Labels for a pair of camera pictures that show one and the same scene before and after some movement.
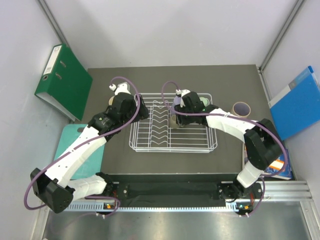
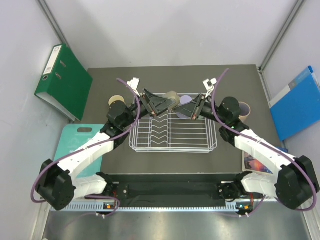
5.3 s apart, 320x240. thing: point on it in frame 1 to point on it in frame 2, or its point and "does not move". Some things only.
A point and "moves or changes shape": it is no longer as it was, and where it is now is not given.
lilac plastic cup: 177,101 moves or changes shape
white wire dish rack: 153,134 does not move
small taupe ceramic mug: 172,123 to 175,95
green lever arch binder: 65,84 does not move
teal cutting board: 91,166 does not move
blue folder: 297,107 does not move
